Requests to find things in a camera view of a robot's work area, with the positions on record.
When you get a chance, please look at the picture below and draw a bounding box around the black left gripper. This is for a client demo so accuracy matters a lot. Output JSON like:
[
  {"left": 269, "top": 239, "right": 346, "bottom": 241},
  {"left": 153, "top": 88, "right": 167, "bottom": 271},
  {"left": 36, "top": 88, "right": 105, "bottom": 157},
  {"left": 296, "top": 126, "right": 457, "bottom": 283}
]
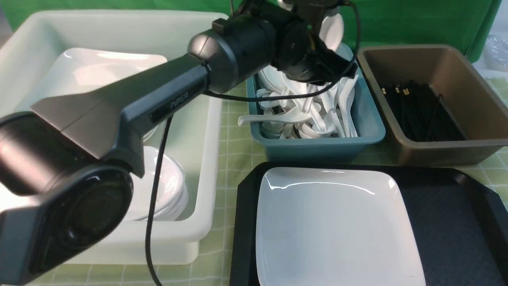
[{"left": 278, "top": 0, "right": 356, "bottom": 83}]

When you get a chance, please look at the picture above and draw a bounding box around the white ceramic soup spoon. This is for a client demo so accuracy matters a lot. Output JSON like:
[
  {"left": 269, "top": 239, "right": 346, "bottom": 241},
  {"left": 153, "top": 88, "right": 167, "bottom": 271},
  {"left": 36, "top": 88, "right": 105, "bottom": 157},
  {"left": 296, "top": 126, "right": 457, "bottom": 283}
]
[{"left": 319, "top": 14, "right": 344, "bottom": 51}]

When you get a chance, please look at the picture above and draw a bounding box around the large white square plate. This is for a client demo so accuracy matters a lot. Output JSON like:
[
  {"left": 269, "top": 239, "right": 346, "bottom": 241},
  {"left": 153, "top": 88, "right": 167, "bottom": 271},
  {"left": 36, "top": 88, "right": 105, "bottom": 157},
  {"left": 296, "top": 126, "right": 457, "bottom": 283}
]
[{"left": 255, "top": 167, "right": 426, "bottom": 286}]

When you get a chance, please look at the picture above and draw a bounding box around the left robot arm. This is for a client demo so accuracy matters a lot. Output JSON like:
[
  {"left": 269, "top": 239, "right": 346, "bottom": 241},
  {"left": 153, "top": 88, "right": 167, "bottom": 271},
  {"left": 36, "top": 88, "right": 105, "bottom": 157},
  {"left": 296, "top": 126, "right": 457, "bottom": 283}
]
[{"left": 1, "top": 0, "right": 361, "bottom": 285}]

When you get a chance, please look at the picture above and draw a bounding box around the pile of white spoons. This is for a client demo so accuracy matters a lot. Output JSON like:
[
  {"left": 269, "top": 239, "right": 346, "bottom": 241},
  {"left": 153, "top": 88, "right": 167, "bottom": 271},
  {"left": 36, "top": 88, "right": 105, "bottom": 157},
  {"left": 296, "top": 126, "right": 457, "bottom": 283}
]
[{"left": 238, "top": 67, "right": 359, "bottom": 139}]

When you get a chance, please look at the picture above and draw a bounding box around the teal plastic spoon bin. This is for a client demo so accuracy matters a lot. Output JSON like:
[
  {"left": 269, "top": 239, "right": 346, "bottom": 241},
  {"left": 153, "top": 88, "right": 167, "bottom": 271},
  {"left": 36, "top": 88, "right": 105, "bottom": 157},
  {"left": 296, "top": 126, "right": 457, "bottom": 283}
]
[{"left": 250, "top": 68, "right": 386, "bottom": 162}]

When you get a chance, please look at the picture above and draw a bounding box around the bundle of black chopsticks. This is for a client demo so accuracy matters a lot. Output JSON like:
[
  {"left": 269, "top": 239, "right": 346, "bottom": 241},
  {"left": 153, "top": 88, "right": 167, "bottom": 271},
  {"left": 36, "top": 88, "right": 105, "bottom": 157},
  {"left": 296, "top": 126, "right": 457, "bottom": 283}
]
[{"left": 381, "top": 80, "right": 466, "bottom": 142}]

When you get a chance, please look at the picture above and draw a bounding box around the green backdrop cloth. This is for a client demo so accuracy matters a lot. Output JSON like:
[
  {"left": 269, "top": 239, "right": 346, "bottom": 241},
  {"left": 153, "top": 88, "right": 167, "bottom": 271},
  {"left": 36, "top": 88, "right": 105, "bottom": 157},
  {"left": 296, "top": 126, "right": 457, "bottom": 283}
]
[{"left": 1, "top": 0, "right": 501, "bottom": 62}]

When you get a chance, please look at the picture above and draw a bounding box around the brown plastic chopstick bin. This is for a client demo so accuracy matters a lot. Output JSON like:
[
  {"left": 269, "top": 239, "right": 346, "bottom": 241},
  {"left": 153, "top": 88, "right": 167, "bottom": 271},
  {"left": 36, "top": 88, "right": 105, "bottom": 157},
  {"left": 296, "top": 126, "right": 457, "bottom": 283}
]
[{"left": 357, "top": 44, "right": 508, "bottom": 166}]

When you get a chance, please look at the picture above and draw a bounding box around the stack of small white bowls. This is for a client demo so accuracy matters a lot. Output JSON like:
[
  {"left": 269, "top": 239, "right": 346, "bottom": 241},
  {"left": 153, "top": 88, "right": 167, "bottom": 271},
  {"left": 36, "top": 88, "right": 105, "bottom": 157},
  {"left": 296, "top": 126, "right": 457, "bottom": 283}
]
[{"left": 124, "top": 146, "right": 189, "bottom": 221}]

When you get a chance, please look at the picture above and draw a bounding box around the stack of white square plates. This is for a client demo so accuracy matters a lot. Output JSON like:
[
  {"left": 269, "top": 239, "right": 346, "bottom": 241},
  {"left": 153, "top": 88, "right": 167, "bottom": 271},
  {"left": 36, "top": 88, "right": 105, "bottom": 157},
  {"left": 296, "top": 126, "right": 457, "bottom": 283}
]
[{"left": 14, "top": 48, "right": 170, "bottom": 143}]

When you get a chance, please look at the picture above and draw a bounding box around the green checkered tablecloth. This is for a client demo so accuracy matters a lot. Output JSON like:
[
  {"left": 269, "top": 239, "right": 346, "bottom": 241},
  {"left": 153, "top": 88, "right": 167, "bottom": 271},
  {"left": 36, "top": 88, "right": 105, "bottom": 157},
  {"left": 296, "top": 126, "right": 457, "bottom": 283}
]
[{"left": 29, "top": 77, "right": 507, "bottom": 286}]

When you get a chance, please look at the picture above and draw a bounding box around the black plastic serving tray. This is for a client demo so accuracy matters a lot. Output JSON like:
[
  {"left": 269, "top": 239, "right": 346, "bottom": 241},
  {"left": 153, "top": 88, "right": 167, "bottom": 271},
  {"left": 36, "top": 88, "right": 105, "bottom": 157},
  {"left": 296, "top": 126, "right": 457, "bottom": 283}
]
[{"left": 230, "top": 162, "right": 508, "bottom": 286}]

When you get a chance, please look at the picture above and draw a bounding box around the large white plastic tub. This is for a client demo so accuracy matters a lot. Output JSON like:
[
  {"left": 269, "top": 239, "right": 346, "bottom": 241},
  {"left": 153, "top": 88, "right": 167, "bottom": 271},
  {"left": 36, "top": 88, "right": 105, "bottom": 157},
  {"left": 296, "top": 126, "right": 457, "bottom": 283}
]
[{"left": 0, "top": 10, "right": 225, "bottom": 265}]

